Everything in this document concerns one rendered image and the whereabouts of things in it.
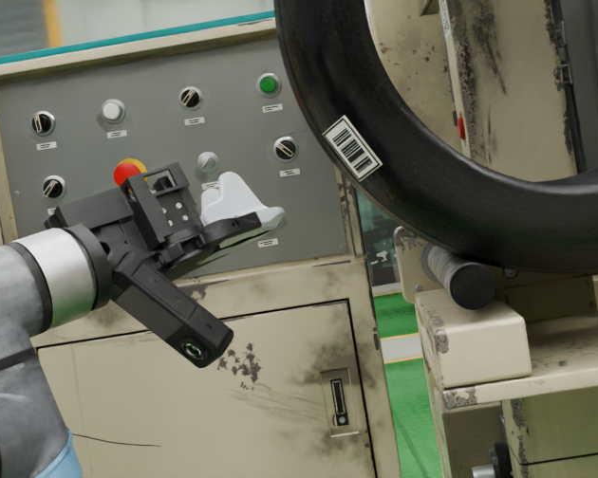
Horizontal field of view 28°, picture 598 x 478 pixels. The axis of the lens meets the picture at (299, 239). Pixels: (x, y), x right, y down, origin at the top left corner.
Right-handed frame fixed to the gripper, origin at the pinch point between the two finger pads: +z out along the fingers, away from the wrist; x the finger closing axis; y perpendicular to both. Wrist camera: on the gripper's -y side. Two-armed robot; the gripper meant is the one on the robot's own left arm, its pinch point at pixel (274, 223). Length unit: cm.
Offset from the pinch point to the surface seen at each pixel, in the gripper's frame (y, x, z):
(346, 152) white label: 4.4, 1.1, 12.7
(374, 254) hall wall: 87, 687, 593
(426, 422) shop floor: -37, 284, 234
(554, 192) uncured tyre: -8.6, -9.7, 23.9
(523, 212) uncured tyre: -9.0, -7.0, 21.6
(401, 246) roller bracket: -2.8, 26.7, 35.9
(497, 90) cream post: 9, 14, 51
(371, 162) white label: 2.1, -0.7, 13.2
